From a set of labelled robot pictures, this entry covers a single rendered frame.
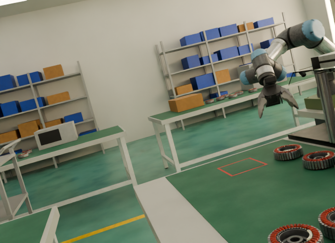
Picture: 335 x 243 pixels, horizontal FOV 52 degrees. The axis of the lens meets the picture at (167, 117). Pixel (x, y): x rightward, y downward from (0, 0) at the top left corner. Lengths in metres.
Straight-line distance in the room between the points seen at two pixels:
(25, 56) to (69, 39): 0.99
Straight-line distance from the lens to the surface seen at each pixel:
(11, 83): 7.48
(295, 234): 0.85
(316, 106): 2.37
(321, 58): 1.39
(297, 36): 1.97
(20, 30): 8.13
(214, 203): 1.15
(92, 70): 7.89
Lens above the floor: 1.18
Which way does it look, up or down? 6 degrees down
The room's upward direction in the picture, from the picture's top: 15 degrees counter-clockwise
